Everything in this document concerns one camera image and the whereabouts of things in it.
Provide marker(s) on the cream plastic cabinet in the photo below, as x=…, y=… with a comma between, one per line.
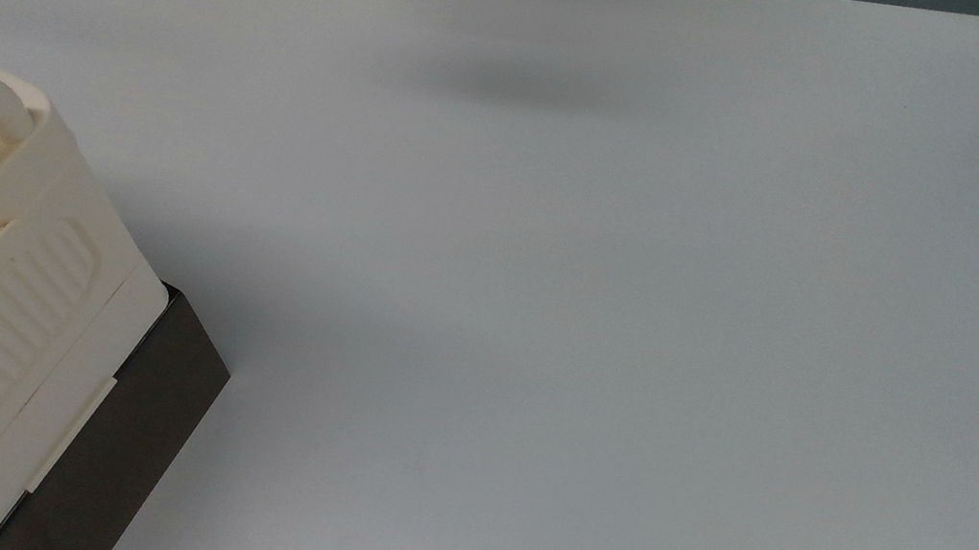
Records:
x=76, y=184

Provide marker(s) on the dark brown drawer box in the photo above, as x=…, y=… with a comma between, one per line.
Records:
x=138, y=417

